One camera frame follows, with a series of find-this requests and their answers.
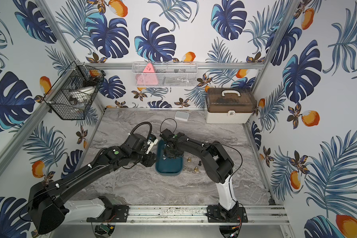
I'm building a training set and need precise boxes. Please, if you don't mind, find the teal plastic storage box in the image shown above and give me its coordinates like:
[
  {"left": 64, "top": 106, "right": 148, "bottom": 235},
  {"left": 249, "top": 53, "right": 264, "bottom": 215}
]
[{"left": 155, "top": 140, "right": 183, "bottom": 176}]

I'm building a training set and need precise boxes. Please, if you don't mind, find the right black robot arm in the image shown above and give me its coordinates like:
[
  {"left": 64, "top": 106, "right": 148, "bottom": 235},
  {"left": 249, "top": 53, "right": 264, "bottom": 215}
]
[{"left": 160, "top": 130, "right": 239, "bottom": 216}]

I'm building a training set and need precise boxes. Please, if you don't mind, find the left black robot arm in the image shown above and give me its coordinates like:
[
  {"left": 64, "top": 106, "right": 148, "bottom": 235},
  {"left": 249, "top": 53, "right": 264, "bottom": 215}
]
[{"left": 26, "top": 146, "right": 156, "bottom": 235}]

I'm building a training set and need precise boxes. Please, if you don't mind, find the small white square box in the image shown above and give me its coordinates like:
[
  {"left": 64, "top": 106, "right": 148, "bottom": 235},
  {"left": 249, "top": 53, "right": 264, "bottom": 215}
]
[{"left": 175, "top": 111, "right": 190, "bottom": 122}]

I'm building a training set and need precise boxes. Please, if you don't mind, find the white box with brown lid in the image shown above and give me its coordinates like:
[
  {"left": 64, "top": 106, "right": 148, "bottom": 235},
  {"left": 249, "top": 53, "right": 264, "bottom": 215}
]
[{"left": 205, "top": 88, "right": 256, "bottom": 124}]

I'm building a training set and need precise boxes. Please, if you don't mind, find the pink triangle item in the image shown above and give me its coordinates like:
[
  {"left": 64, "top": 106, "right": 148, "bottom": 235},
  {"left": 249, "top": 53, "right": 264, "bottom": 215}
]
[{"left": 136, "top": 63, "right": 159, "bottom": 87}]

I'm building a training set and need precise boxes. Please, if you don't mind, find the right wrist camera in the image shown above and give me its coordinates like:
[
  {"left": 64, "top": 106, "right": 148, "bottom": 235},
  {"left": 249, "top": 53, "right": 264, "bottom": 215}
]
[{"left": 160, "top": 129, "right": 175, "bottom": 143}]

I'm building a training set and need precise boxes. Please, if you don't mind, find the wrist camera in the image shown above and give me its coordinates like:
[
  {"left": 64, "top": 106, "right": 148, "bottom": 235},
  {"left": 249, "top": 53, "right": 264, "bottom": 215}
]
[
  {"left": 127, "top": 133, "right": 159, "bottom": 154},
  {"left": 160, "top": 129, "right": 175, "bottom": 143}
]

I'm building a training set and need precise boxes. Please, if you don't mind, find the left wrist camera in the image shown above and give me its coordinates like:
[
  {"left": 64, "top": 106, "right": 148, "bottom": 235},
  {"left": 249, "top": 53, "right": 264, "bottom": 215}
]
[{"left": 127, "top": 133, "right": 159, "bottom": 154}]

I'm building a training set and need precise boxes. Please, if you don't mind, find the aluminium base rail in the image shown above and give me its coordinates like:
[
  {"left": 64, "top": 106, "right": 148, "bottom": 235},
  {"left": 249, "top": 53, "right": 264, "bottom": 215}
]
[{"left": 108, "top": 205, "right": 290, "bottom": 226}]

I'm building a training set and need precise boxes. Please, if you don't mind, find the clear wall shelf basket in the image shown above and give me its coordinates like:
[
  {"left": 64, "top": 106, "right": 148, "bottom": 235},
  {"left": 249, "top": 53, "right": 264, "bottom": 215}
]
[{"left": 132, "top": 61, "right": 198, "bottom": 87}]

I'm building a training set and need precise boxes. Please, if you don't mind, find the black wire basket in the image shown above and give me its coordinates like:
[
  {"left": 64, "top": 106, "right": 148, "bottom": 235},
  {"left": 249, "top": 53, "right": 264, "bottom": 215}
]
[{"left": 43, "top": 61, "right": 106, "bottom": 121}]

